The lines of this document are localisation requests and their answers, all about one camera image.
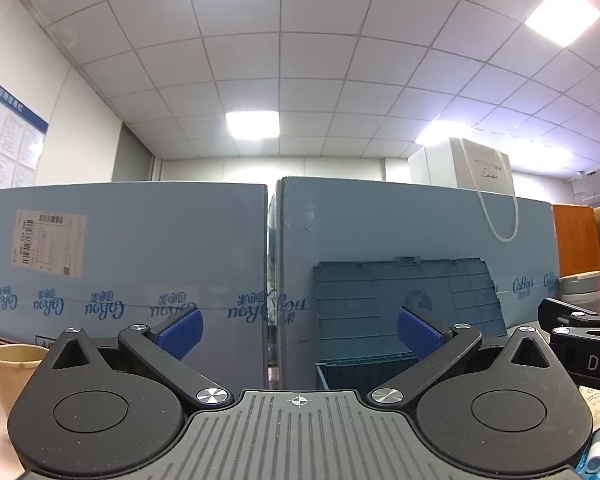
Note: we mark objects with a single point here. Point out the ceiling light panel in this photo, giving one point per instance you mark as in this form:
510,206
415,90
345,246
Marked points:
252,125
562,20
437,132

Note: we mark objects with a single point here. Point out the white paper bag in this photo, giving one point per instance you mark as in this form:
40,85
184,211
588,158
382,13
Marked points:
480,170

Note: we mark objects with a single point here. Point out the orange box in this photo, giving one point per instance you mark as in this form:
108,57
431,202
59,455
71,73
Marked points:
575,240

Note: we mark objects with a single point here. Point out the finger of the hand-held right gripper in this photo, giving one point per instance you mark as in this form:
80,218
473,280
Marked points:
580,336
555,312

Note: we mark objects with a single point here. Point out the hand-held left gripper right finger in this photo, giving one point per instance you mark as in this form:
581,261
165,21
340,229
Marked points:
417,332

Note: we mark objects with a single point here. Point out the large blue labelled carton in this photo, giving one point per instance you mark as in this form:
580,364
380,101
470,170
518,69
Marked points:
130,240

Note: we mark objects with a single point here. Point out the blue plastic lidded crate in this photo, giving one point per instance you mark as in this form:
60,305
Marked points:
370,300

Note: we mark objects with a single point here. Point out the white grey waste bin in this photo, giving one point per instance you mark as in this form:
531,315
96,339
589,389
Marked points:
580,290

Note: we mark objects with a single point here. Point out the brown paper cup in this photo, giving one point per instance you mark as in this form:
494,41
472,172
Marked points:
10,375

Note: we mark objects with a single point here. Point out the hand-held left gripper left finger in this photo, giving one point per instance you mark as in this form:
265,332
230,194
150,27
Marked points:
182,332

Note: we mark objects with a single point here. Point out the white box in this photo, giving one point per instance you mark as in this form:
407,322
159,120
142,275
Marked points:
430,165

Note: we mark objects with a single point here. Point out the wall poster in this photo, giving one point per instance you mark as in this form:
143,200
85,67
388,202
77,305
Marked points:
10,135

